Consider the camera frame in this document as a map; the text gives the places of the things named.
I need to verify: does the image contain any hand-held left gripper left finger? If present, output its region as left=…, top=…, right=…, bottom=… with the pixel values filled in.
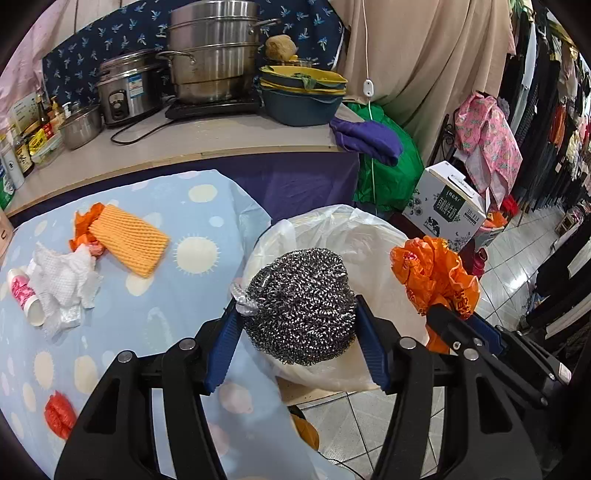
left=54, top=300, right=243, bottom=480

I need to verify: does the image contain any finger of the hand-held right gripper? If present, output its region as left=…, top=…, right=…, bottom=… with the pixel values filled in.
left=464, top=314, right=509, bottom=347
left=426, top=305, right=468, bottom=354

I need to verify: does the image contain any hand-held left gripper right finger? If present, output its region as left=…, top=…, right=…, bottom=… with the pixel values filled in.
left=355, top=295, right=543, bottom=480

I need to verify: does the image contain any orange plastic bag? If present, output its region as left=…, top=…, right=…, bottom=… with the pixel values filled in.
left=390, top=236, right=481, bottom=355
left=69, top=203, right=109, bottom=257

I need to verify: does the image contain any steel wool scourer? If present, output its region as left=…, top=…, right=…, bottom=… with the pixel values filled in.
left=229, top=248, right=358, bottom=367

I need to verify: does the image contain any white plastic trash bag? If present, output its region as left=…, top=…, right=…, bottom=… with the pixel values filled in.
left=240, top=204, right=432, bottom=393

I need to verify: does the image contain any blue dotted blanket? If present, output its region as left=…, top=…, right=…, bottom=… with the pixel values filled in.
left=0, top=170, right=356, bottom=480

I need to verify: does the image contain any orange rounded object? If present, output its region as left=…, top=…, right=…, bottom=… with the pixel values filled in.
left=290, top=413, right=320, bottom=452

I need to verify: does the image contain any white cardboard milk box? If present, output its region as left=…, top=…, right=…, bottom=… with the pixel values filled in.
left=401, top=161, right=492, bottom=251

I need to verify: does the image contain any orange foam fruit net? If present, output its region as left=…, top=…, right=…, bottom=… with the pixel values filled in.
left=89, top=204, right=171, bottom=278

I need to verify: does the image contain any green plastic bag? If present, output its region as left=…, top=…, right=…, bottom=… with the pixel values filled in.
left=346, top=102, right=424, bottom=214

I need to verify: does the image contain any dark purple table skirt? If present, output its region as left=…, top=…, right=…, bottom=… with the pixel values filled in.
left=9, top=150, right=361, bottom=232

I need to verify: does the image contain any crumpled white paper tissue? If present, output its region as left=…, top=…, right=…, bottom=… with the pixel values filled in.
left=28, top=243, right=102, bottom=337

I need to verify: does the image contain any crumpled red plastic bag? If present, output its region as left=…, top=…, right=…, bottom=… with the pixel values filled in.
left=44, top=390, right=78, bottom=440

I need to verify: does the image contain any black metal rack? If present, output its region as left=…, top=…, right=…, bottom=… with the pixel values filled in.
left=431, top=113, right=463, bottom=163

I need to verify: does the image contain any pink floral garment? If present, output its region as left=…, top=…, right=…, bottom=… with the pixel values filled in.
left=455, top=91, right=523, bottom=195

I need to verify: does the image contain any purple cloth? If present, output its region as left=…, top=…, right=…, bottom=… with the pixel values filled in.
left=330, top=115, right=404, bottom=168

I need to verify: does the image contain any small white bottle pink label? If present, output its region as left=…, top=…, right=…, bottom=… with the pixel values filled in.
left=7, top=267, right=46, bottom=328

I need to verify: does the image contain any row of hanging clothes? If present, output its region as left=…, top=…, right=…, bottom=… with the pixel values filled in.
left=499, top=0, right=591, bottom=352

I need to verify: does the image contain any black induction cooktop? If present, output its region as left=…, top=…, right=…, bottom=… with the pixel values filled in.
left=165, top=90, right=264, bottom=121

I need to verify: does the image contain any dark blue plastic basin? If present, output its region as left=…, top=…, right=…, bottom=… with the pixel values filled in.
left=259, top=85, right=352, bottom=127

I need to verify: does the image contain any steel bowl with lid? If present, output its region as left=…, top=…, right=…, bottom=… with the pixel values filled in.
left=58, top=104, right=103, bottom=151

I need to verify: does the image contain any clear plastic food container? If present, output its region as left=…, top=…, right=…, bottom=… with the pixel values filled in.
left=30, top=134, right=64, bottom=169

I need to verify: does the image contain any yellow plastic basin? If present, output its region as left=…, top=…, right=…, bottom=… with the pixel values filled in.
left=257, top=80, right=347, bottom=97
left=259, top=65, right=348, bottom=87

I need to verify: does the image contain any beige curtain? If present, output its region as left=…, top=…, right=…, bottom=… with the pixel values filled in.
left=332, top=0, right=514, bottom=160

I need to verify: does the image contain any green white tin can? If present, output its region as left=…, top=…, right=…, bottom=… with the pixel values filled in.
left=0, top=168, right=14, bottom=210

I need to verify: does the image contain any green scouring cloth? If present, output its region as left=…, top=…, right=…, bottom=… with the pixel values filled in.
left=295, top=69, right=343, bottom=92

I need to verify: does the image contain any steel rice cooker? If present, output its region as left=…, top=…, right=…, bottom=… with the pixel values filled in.
left=96, top=49, right=169, bottom=128

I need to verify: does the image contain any dark sauce bottle yellow label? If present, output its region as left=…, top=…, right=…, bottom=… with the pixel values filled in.
left=11, top=136, right=36, bottom=178

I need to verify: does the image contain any white cylindrical bottle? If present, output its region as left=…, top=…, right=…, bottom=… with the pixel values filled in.
left=0, top=131, right=25, bottom=190

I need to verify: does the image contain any large steel steamer pot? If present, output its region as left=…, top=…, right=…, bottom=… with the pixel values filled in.
left=157, top=0, right=282, bottom=104

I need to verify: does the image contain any brown loofah sponge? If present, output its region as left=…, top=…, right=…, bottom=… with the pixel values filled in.
left=264, top=35, right=297, bottom=63

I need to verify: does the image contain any white green carton box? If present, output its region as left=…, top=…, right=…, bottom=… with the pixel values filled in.
left=9, top=92, right=40, bottom=134

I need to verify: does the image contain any navy printed cloth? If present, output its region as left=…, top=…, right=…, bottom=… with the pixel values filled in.
left=42, top=0, right=347, bottom=88

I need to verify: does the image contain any pink dotted curtain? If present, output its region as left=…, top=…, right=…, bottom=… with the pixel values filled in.
left=0, top=0, right=121, bottom=126

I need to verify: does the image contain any black power cable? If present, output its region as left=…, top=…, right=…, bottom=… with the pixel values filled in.
left=110, top=108, right=176, bottom=145

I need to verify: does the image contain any white cable with switch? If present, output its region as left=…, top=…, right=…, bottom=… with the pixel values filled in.
left=358, top=0, right=385, bottom=213

